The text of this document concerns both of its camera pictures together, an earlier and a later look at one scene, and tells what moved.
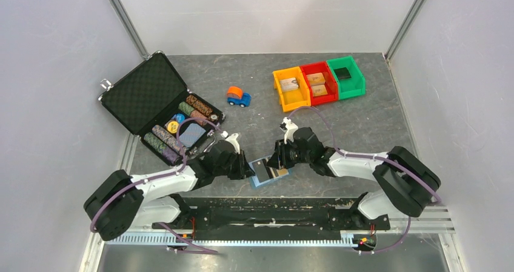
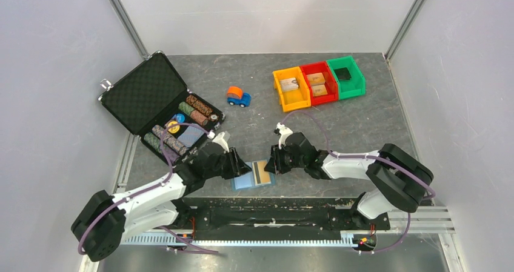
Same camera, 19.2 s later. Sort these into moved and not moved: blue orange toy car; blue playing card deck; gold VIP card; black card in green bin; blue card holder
Moved: blue card holder
Not moved: blue orange toy car; gold VIP card; black card in green bin; blue playing card deck
